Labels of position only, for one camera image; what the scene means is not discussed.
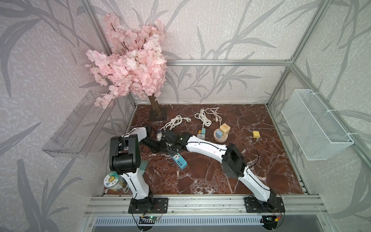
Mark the round pink socket base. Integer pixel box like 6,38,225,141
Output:
213,129,228,143

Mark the white cable of orange strip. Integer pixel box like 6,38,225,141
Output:
194,108,212,130

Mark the white charger on orange strip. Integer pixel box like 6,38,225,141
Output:
197,134,205,140

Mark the clear acrylic wall shelf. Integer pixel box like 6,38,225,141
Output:
42,91,117,158

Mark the thin white cable of round socket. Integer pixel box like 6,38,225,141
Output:
205,106,223,126

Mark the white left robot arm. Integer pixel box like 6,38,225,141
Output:
109,126,160,206

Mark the white cable of blue strip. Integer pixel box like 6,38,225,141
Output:
157,115,192,137

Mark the pink cherry blossom tree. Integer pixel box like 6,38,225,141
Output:
86,13,167,109

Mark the beige cube adapter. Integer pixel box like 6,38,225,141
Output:
219,123,231,135

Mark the green dustpan brush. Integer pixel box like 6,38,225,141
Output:
139,160,149,176

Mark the round tape tin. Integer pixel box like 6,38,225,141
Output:
103,172,126,192

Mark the white wire mesh basket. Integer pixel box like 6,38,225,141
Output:
281,89,354,161

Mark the yellow plug adapter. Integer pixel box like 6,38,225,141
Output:
253,131,260,138

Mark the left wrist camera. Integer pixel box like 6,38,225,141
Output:
156,130,162,141

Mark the blue cube adapter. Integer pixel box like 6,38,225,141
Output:
215,130,223,139

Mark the blue power strip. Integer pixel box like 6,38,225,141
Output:
172,153,187,170

